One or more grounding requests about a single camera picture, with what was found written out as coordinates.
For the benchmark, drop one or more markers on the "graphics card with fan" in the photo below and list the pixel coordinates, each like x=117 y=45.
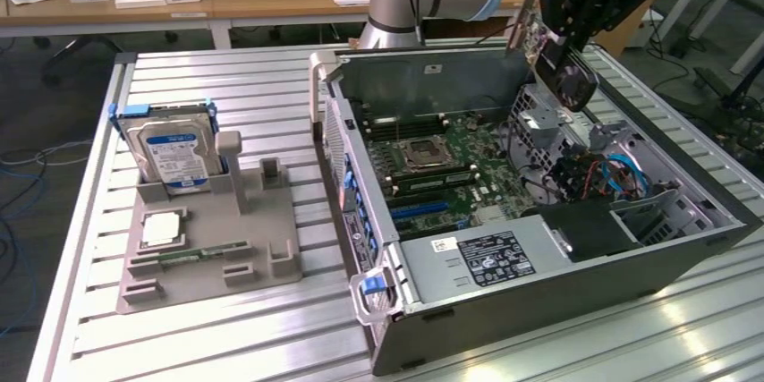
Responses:
x=574 y=82

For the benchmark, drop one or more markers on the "grey metal disk bay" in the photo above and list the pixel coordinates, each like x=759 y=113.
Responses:
x=541 y=131

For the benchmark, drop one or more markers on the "CPU socket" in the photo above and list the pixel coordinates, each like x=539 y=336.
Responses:
x=425 y=154

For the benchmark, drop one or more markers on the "black installed RAM stick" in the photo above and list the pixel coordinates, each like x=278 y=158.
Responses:
x=430 y=183

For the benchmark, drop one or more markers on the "blue expansion slot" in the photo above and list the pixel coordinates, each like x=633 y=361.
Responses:
x=418 y=209

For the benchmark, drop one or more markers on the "grey power supply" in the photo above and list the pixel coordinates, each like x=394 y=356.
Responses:
x=430 y=274

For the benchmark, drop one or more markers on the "open black PC case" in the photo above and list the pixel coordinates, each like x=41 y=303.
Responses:
x=538 y=310

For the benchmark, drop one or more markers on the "blue case latch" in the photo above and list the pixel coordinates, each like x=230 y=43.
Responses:
x=371 y=286

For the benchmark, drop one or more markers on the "hard disk with blue carrier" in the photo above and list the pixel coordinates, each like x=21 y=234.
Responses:
x=174 y=154

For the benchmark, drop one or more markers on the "green RAM stick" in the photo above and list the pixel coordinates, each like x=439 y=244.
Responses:
x=197 y=255

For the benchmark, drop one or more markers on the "black chair base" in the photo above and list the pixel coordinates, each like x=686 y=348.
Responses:
x=66 y=55

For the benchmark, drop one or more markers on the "silver CPU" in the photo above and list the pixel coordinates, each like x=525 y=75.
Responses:
x=163 y=230

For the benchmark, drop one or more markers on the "grey parts rack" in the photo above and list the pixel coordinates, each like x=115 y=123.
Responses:
x=209 y=274

